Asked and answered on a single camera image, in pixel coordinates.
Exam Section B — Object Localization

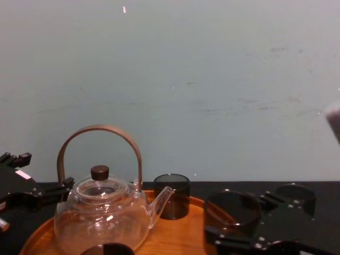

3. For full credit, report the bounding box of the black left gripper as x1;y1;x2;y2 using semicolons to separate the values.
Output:
0;152;75;213

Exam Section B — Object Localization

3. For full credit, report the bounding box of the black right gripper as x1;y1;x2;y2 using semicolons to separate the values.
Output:
205;190;340;255

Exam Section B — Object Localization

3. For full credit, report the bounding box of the round wooden tray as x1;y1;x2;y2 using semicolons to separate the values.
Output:
20;195;237;255

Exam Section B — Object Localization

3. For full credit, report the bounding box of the smoked glass cup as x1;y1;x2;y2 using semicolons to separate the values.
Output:
81;242;135;255
205;190;262;234
153;173;191;220
275;183;317;217

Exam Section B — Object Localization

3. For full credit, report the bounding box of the glass lid with dark knob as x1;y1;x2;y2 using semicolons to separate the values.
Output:
75;165;126;199

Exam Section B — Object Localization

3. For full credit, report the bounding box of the glass teapot with wooden handle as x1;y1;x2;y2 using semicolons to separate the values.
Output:
54;124;175;254

